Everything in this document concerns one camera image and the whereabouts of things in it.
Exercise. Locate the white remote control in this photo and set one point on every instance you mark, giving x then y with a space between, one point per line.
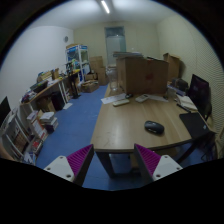
120 102

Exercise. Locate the tall cardboard box right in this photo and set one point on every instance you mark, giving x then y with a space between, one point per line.
174 65

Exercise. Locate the wooden table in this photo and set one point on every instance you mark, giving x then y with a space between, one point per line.
118 128

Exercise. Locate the black laptop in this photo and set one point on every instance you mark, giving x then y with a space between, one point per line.
195 124

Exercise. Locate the white blue display shelf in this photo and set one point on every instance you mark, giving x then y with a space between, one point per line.
79 57

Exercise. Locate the white bookshelf with books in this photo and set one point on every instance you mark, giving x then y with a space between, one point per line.
23 143

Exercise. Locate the black computer monitor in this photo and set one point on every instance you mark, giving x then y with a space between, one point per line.
199 93

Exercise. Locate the large brown cardboard box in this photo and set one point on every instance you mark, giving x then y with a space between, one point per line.
139 75

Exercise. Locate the stacked cardboard boxes back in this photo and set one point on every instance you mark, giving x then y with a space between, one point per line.
96 64

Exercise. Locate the door with window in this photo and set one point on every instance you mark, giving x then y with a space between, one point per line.
115 42

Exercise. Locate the white calculator remote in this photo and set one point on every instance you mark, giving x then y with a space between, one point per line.
142 98

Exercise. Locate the open cardboard box floor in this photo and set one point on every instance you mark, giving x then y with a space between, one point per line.
89 86

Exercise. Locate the black computer tower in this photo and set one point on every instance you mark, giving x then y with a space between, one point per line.
57 100

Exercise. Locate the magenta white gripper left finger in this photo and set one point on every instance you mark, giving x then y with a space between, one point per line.
74 167

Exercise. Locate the white paper sheet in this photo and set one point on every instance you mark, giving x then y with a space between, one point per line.
114 98

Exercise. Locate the black computer mouse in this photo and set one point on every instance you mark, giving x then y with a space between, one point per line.
154 127

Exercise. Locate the stack of books floor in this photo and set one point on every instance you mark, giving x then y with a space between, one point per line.
49 121

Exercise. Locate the open notebook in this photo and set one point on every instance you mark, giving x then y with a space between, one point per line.
187 102

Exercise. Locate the ceiling fluorescent light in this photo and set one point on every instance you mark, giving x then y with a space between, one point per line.
105 6

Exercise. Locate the wooden side desk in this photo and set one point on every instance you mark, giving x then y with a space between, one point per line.
31 105

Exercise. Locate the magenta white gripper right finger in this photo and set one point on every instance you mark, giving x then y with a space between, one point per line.
152 166

